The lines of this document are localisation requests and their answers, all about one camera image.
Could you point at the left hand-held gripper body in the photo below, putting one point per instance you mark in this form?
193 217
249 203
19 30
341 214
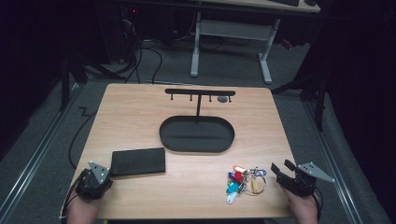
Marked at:
91 185

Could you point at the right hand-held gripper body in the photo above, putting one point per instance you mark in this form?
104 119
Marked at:
300 185

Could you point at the key bunch with coloured tags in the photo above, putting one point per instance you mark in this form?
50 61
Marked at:
238 182

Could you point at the black key rack with tray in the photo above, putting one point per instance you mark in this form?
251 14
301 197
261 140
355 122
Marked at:
196 137

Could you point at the person's right hand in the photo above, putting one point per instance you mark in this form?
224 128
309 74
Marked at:
303 210

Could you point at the person's left hand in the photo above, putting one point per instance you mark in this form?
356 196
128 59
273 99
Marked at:
82 211

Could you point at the grey round table grommet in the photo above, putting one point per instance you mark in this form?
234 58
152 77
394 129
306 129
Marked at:
222 99

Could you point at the small red object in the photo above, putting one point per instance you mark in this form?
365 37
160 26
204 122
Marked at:
287 44

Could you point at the white-framed desk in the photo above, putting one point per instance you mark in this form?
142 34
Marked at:
233 29

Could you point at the black computer tower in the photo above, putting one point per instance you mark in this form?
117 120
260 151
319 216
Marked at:
129 28

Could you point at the black keyboard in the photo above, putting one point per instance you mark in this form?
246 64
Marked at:
285 2

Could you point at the black computer mouse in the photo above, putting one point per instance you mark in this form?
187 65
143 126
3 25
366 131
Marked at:
310 2

